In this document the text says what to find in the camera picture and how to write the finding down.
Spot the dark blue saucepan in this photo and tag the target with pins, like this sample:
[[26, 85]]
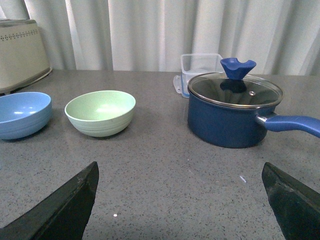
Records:
[[242, 128]]

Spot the clear plastic food container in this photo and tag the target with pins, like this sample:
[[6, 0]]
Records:
[[194, 64]]

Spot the cream toaster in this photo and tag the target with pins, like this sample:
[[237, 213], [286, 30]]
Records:
[[23, 59]]

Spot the glass lid blue knob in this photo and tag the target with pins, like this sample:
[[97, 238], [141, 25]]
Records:
[[234, 87]]

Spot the light blue bowl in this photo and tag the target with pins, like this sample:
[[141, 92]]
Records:
[[23, 114]]

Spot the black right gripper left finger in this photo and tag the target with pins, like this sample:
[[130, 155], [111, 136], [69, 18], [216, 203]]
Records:
[[63, 215]]

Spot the light green bowl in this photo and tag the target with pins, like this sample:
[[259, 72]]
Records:
[[101, 113]]

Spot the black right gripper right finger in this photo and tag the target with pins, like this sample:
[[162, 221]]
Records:
[[295, 205]]

